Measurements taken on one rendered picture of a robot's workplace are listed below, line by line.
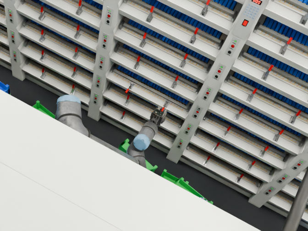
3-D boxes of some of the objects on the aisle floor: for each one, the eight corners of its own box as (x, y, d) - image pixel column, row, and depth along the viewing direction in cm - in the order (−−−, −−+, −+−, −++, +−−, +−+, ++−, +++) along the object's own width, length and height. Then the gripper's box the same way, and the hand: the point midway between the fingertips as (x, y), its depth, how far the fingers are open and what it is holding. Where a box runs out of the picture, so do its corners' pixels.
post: (97, 121, 289) (140, -113, 154) (87, 116, 290) (120, -123, 155) (110, 104, 302) (159, -126, 167) (100, 99, 303) (141, -135, 167)
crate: (67, 129, 279) (67, 123, 273) (47, 145, 267) (46, 139, 261) (38, 106, 285) (38, 100, 279) (17, 121, 273) (17, 115, 267)
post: (176, 163, 283) (293, -43, 148) (166, 157, 284) (272, -53, 149) (186, 145, 295) (301, -61, 160) (175, 139, 296) (282, -70, 161)
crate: (206, 204, 268) (213, 202, 262) (196, 228, 256) (204, 226, 250) (175, 179, 263) (182, 177, 257) (164, 202, 250) (171, 200, 244)
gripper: (161, 125, 220) (173, 105, 235) (145, 117, 221) (158, 97, 236) (157, 134, 226) (169, 114, 241) (142, 126, 227) (155, 106, 242)
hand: (162, 110), depth 240 cm, fingers open, 3 cm apart
